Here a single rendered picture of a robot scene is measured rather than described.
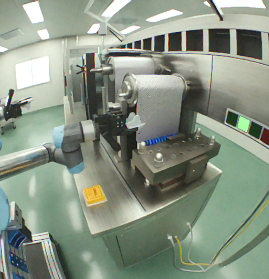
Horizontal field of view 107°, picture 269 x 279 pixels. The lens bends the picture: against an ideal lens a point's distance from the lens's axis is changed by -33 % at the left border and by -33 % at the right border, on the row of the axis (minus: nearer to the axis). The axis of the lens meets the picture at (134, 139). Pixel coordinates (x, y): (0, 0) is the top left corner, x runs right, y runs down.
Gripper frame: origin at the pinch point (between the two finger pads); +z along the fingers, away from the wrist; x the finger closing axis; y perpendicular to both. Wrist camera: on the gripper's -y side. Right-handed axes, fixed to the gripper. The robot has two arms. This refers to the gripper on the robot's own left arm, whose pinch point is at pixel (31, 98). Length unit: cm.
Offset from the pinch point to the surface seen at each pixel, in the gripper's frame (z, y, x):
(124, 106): 23, -1, 52
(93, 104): 28.3, 6.3, 26.0
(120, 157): 22, 25, 54
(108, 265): -14, 115, 73
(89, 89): 27.2, -2.5, 24.2
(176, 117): 40, 2, 70
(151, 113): 28, -1, 63
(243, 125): 35, -8, 101
